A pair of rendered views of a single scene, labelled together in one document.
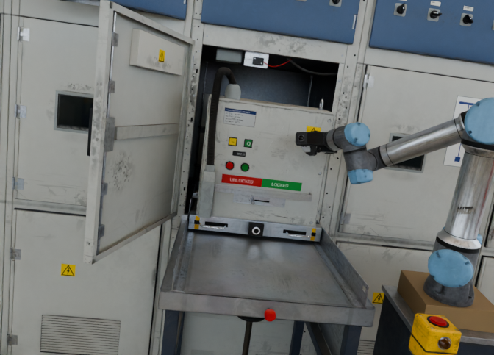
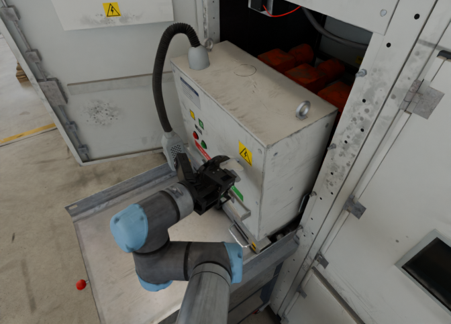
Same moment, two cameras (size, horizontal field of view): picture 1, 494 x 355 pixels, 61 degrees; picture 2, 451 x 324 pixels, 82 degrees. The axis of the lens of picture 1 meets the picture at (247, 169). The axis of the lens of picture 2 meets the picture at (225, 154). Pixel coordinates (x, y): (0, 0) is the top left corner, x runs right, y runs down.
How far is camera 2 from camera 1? 154 cm
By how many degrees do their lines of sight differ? 64
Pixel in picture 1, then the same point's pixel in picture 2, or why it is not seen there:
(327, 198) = (311, 223)
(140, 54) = (64, 18)
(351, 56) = (407, 18)
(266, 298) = (89, 272)
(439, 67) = not seen: outside the picture
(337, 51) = not seen: outside the picture
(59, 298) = not seen: hidden behind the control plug
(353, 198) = (335, 252)
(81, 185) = not seen: hidden behind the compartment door
